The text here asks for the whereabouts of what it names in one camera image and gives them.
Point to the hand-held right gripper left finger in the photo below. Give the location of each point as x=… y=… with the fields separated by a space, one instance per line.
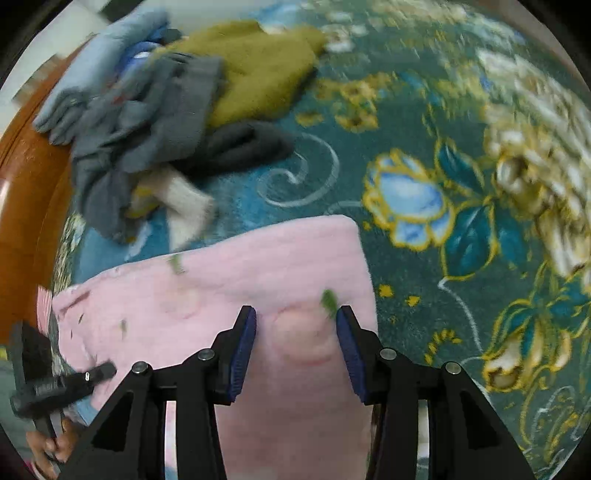
x=242 y=346

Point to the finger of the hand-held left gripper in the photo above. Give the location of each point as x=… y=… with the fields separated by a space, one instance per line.
x=99 y=371

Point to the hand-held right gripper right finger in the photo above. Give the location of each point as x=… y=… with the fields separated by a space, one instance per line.
x=351 y=350

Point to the pink floral fleece garment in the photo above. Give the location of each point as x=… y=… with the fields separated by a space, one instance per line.
x=254 y=267

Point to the person's left hand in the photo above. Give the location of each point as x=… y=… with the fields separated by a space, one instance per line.
x=60 y=447

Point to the small pink cloth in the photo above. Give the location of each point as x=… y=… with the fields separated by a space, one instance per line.
x=45 y=307

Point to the cream and yellow garment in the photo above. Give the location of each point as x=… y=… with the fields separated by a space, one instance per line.
x=184 y=203

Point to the wooden bed headboard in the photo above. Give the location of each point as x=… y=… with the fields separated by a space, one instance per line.
x=27 y=207

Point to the dark grey garment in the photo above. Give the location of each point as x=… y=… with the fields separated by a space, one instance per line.
x=244 y=143

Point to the grey fleece garment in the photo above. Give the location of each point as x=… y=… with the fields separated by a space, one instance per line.
x=138 y=129

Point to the olive knitted sweater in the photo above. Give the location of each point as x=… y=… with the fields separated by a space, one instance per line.
x=268 y=74

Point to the folded blue floral quilt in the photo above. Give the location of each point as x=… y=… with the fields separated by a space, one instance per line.
x=138 y=50

